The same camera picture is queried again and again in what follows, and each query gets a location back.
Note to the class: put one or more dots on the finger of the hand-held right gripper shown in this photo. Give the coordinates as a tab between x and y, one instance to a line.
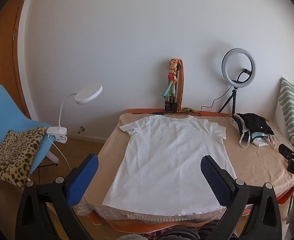
287	152

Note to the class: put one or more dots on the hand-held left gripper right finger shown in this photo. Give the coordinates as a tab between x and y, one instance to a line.
217	180

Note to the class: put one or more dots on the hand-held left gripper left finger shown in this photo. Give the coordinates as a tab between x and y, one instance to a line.
83	177

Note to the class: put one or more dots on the white t-shirt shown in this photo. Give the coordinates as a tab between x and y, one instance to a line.
167	160

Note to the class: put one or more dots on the white and blue small clothes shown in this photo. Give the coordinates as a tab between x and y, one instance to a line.
261	138

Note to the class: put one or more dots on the beige blanket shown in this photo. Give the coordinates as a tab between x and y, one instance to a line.
257	165

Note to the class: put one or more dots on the green striped pillow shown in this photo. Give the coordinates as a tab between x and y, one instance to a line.
291	110

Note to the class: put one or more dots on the metal door stopper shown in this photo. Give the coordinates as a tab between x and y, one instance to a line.
81	129

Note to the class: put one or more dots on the white tote bag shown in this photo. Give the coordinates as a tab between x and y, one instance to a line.
242	132

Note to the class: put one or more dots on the dark slipper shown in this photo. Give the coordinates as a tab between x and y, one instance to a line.
212	230
179	233

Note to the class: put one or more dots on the leopard print cushion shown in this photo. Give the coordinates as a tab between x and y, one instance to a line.
14	152

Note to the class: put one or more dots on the white clip lamp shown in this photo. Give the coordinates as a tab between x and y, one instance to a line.
89	93

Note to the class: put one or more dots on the folded silver tripod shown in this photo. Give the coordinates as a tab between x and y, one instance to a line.
174	100

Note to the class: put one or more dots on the blue chair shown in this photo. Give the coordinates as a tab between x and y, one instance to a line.
4	110

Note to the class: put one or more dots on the wooden door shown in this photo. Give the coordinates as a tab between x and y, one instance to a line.
1	55

